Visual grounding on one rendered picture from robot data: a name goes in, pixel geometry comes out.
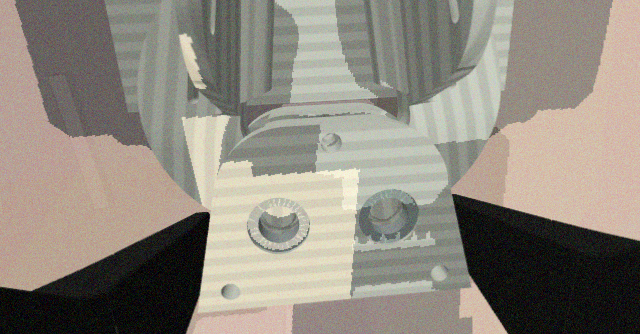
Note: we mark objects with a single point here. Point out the cream housing plate with holes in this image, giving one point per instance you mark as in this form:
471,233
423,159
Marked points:
334,252

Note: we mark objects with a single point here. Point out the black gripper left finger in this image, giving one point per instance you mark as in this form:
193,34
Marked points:
149,287

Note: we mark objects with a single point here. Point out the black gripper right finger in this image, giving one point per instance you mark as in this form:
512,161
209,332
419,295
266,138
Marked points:
549,277

